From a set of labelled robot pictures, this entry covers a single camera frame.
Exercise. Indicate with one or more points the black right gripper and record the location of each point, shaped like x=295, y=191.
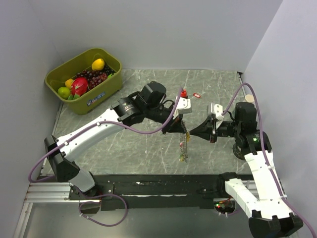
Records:
x=205, y=130

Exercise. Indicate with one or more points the small orange fruit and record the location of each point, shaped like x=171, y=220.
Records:
x=68, y=83

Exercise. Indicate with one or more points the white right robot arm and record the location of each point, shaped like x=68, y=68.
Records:
x=269, y=215

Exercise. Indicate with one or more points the aluminium rail frame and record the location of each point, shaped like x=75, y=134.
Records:
x=43, y=203

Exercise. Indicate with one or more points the dark red grape bunch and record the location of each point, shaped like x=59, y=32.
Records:
x=95, y=77

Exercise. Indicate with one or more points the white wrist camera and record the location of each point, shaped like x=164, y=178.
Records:
x=183, y=107
x=214, y=111

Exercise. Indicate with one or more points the olive green plastic bin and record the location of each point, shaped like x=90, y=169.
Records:
x=82, y=105

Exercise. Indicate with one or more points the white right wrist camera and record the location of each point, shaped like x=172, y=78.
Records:
x=214, y=111

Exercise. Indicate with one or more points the red dragon fruit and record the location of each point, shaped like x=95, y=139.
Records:
x=79, y=87

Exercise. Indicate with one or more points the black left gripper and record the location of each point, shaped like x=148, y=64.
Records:
x=174, y=126

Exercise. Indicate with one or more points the soap pump bottle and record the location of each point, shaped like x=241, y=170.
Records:
x=250, y=98

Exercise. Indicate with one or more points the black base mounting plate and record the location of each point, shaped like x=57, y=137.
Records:
x=157, y=191

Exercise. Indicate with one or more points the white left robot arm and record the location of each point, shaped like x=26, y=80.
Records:
x=126, y=112

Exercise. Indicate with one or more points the yellow key tag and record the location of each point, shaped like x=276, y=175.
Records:
x=187, y=136

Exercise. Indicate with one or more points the black tape roll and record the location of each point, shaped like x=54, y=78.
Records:
x=240, y=150

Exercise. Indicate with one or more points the green lime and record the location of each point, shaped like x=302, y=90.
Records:
x=64, y=92

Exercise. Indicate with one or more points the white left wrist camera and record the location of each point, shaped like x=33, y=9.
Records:
x=183, y=107

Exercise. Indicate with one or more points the yellow lemon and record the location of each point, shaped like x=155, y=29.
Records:
x=98, y=64

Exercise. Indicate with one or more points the red key tag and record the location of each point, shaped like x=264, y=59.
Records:
x=197, y=95

